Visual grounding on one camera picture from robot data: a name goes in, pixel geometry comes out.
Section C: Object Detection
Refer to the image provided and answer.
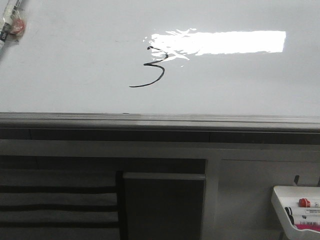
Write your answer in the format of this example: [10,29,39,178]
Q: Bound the black whiteboard marker with tape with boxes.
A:
[0,0,27,58]

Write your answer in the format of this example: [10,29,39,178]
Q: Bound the black and grey slatted rack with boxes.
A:
[0,156,124,240]

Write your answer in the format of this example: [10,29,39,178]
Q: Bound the red capped marker in tray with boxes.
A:
[298,198,320,208]

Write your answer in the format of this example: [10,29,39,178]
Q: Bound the white plastic marker tray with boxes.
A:
[271,185,320,240]

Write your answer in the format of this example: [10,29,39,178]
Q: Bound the black capped marker in tray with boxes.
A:
[284,206,320,218]

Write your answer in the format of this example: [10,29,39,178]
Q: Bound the dark cabinet panel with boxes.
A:
[124,178,205,240]

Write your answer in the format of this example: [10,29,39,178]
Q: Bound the white whiteboard with grey frame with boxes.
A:
[0,0,320,145]

